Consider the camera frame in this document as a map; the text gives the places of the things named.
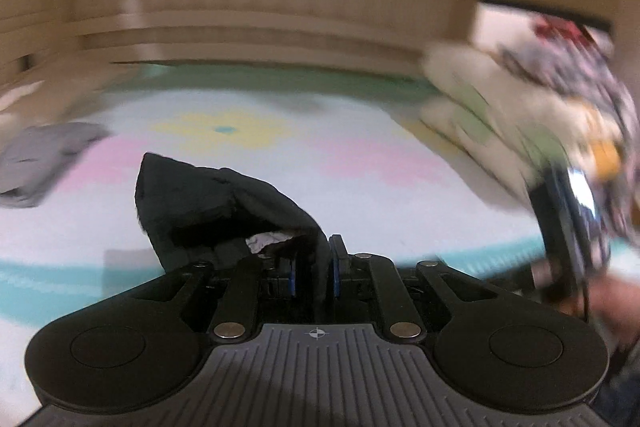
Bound pastel patterned blanket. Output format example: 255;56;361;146
0;62;640;348

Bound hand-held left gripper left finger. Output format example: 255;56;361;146
163;251;300;342

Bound person's right forearm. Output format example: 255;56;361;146
550;277;640;358

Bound multicoloured patterned cloth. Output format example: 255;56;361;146
500;18;640;248

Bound grey folded cloth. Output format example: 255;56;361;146
0;122;112;210

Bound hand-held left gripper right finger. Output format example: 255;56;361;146
325;234;485;341

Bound black pants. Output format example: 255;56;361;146
135;152;332;288

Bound pile of mixed clothes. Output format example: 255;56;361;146
419;43;621;212

